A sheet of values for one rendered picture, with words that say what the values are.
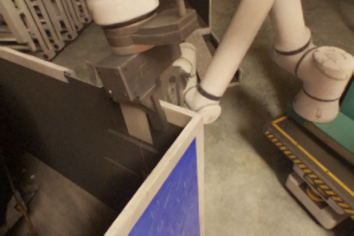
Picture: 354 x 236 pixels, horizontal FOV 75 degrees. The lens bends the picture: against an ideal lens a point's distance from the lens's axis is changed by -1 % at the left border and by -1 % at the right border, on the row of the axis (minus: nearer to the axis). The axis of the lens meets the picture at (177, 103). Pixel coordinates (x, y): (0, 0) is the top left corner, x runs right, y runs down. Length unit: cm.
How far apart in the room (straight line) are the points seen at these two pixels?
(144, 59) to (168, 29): 7
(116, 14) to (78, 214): 106
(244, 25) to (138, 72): 46
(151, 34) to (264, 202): 121
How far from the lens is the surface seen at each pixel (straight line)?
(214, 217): 131
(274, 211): 137
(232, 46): 72
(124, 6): 29
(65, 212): 128
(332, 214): 130
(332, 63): 108
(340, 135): 119
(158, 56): 34
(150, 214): 33
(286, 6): 98
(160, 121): 38
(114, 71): 30
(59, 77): 58
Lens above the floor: 121
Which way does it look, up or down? 41 degrees down
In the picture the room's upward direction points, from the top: 6 degrees counter-clockwise
